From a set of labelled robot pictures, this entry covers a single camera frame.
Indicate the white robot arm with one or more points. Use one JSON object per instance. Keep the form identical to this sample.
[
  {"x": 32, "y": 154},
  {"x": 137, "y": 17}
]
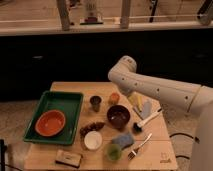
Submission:
[{"x": 190, "y": 97}]

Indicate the small metal cup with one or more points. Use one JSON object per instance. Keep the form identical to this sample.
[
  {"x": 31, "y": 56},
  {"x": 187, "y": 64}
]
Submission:
[{"x": 95, "y": 102}]

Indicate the white paper cup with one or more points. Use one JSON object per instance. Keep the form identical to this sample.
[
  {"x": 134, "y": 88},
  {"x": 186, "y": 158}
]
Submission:
[{"x": 93, "y": 140}]

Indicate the green plastic cup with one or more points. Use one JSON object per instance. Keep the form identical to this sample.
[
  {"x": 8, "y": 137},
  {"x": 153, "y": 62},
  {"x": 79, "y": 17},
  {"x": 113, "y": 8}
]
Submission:
[{"x": 113, "y": 152}]

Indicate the dark purple bowl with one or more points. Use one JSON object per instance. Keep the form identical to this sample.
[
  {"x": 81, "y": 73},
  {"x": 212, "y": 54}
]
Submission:
[{"x": 118, "y": 116}]

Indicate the yellow banana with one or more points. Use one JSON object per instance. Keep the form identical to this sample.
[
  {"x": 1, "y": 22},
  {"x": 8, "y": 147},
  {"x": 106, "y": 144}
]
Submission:
[{"x": 138, "y": 102}]

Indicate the brown grape bunch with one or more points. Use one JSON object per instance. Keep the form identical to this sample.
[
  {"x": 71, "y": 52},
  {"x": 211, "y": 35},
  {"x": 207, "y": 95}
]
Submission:
[{"x": 95, "y": 126}]

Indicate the green plastic tray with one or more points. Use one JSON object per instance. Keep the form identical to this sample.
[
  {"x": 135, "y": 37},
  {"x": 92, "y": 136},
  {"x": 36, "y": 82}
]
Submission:
[{"x": 67, "y": 102}]

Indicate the grey cloth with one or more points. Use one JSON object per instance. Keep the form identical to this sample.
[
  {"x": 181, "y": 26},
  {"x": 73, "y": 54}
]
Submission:
[{"x": 145, "y": 111}]

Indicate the black white dish brush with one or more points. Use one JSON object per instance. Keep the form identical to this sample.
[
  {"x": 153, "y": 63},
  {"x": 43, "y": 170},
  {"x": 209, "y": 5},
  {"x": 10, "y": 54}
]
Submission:
[{"x": 137, "y": 127}]

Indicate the orange bowl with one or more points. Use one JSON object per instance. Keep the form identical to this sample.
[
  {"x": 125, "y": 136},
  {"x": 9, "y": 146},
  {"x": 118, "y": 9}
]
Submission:
[{"x": 50, "y": 123}]

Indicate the wooden block eraser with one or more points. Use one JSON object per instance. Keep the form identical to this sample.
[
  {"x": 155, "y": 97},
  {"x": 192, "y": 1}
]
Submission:
[{"x": 68, "y": 158}]

